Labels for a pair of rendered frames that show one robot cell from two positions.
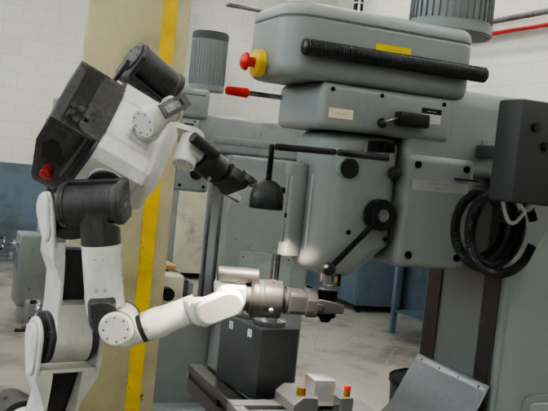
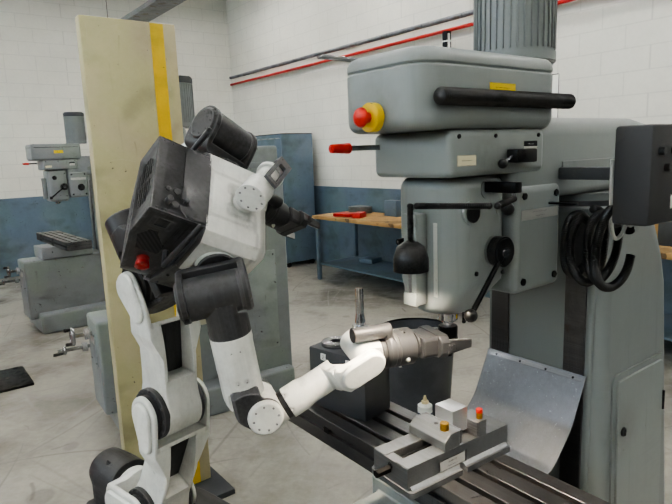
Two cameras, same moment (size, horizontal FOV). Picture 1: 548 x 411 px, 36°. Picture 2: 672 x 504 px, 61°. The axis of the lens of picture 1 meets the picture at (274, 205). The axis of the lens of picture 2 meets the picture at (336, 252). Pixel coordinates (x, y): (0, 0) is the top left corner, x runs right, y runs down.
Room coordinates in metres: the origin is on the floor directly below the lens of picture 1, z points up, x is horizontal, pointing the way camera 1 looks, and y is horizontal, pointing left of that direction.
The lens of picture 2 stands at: (0.73, 0.46, 1.69)
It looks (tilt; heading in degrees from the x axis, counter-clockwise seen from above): 10 degrees down; 345
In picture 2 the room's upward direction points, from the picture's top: 2 degrees counter-clockwise
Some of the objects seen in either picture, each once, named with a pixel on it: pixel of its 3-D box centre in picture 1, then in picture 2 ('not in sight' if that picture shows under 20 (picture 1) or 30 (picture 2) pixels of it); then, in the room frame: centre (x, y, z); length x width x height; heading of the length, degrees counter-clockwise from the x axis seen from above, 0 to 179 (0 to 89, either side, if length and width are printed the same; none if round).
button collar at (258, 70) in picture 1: (258, 63); (371, 117); (1.88, 0.07, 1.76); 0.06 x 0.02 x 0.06; 22
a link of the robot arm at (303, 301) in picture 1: (288, 301); (415, 345); (1.96, -0.06, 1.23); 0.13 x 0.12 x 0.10; 8
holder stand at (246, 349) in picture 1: (256, 351); (349, 374); (2.34, 0.01, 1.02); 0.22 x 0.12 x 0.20; 33
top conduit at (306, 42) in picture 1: (397, 61); (510, 99); (1.85, -0.23, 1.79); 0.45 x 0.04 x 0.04; 112
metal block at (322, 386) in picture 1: (319, 389); (451, 416); (1.96, -0.15, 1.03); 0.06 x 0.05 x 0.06; 20
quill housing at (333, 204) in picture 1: (339, 201); (449, 242); (1.97, -0.15, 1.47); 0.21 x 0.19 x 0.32; 22
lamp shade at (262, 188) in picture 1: (267, 193); (410, 255); (1.80, 0.02, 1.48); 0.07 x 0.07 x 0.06
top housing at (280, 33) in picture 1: (359, 55); (451, 96); (1.98, -0.16, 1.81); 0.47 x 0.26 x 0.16; 112
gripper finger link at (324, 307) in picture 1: (330, 307); (461, 345); (1.91, -0.15, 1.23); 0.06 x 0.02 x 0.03; 98
